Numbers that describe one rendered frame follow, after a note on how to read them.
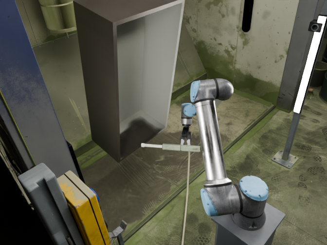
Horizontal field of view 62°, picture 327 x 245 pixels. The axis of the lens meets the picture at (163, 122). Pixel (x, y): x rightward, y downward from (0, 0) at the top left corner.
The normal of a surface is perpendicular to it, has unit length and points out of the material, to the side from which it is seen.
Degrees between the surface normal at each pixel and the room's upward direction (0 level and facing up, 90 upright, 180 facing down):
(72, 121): 57
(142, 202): 0
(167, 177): 0
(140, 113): 12
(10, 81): 90
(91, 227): 90
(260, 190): 5
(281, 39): 90
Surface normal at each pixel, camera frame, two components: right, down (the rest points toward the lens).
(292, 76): -0.70, 0.46
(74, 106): 0.56, -0.11
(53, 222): 0.71, 0.39
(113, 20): 0.09, -0.71
